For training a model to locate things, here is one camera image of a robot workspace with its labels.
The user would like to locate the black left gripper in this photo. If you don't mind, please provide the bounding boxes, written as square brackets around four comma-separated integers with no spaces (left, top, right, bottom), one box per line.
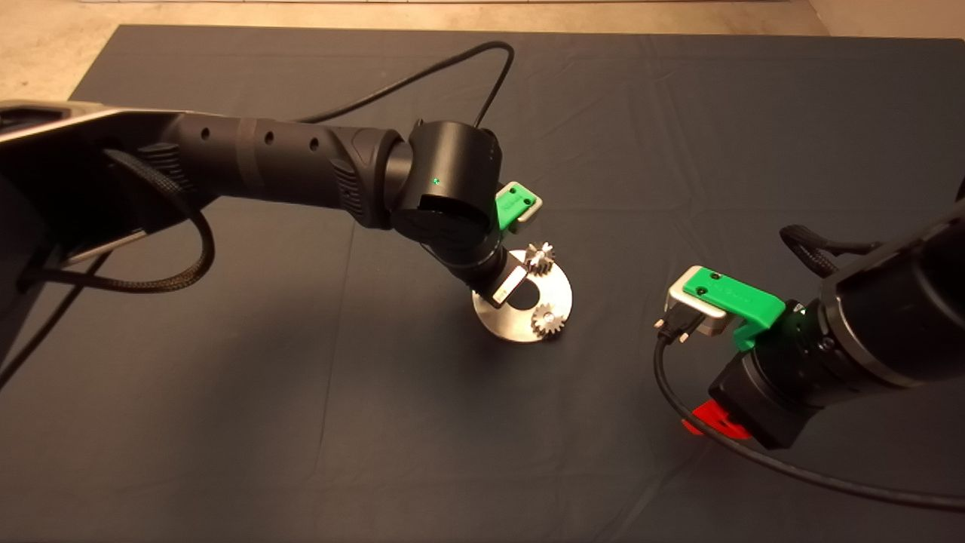
[471,253,528,308]

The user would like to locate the right wrist green camera mount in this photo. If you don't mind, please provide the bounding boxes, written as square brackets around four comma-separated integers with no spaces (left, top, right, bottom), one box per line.
[694,265,786,351]

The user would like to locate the left wrist camera black cable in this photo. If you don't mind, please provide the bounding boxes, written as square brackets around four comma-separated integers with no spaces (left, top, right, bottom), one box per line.
[298,41,516,129]

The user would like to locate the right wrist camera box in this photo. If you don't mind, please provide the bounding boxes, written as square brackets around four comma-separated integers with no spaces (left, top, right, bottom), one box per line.
[654,266,732,344]

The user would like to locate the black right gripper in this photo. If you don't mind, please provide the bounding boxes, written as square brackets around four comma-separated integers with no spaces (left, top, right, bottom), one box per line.
[682,302,830,451]

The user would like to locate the round metal carrier plate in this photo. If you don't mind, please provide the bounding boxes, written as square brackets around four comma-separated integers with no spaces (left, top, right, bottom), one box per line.
[472,251,573,345]

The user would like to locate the left wrist green camera mount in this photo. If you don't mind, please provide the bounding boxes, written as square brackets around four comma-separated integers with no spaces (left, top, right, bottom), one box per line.
[494,181,542,233]

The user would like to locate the dark grey table cloth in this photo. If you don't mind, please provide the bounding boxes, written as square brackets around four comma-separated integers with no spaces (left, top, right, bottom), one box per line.
[0,23,965,543]

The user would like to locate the black braided cable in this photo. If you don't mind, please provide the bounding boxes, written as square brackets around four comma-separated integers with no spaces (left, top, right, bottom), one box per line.
[17,147,217,295]

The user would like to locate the black cable strap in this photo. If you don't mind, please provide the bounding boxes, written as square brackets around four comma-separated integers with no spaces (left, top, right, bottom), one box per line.
[779,224,883,280]

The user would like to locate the wrist green camera mount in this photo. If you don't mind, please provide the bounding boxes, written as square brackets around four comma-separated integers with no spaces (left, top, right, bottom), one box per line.
[494,181,542,233]
[694,265,786,351]

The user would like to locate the right wrist camera black cable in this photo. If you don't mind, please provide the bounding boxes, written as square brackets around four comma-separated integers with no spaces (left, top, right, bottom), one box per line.
[653,328,965,514]

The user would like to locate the wrist camera black cable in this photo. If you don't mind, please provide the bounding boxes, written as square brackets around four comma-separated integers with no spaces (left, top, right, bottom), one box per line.
[653,328,965,514]
[298,41,516,129]

